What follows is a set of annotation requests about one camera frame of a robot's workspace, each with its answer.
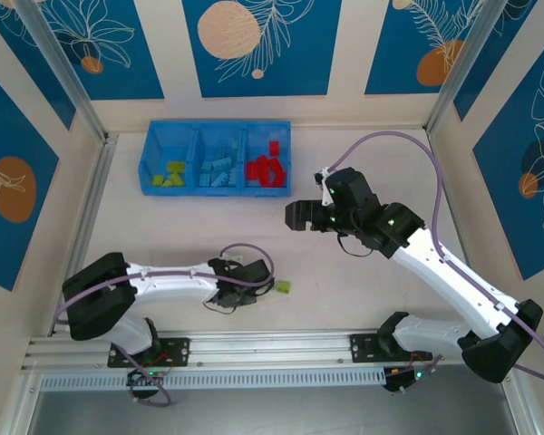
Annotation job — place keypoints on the green lego brick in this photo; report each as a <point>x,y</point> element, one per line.
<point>176,167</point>
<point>283,286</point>
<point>168,182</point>
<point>177,180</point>
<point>158,180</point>

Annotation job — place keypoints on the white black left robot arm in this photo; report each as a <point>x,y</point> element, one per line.
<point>172,283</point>

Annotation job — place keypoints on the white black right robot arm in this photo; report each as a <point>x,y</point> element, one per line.
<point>449,281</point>

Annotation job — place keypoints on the blue three-compartment bin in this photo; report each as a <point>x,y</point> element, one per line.
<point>217,192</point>

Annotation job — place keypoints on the horizontal aluminium base rail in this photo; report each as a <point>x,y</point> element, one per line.
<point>276,344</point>

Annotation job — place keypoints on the aluminium side rail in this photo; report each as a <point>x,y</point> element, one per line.
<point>93,199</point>
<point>449,199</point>

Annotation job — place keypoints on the blue floral wall panel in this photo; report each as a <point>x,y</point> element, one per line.
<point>390,68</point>
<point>299,68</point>
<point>498,63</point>
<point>503,204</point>
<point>131,68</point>
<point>41,77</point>
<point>0,127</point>

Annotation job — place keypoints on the aluminium corner post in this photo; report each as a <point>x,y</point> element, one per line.
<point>468,59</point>
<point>59,59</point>

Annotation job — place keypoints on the aluminium lower frame bar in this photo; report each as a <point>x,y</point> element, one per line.
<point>510,399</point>
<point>20,403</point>

